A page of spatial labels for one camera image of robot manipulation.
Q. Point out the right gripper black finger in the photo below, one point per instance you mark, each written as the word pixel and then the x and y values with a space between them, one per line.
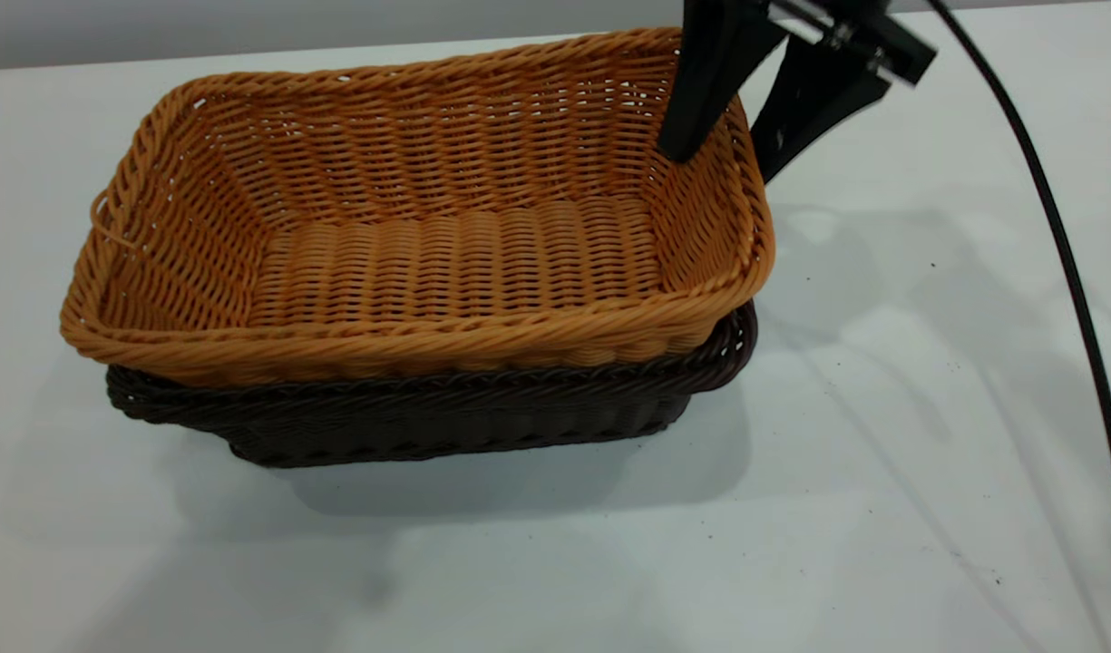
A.
pixel 813 100
pixel 714 73

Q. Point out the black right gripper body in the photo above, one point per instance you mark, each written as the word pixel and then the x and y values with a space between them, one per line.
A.
pixel 868 32

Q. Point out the orange woven basket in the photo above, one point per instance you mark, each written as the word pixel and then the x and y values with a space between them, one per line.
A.
pixel 428 349

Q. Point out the black woven basket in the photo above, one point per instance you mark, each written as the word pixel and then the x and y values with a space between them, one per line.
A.
pixel 428 422

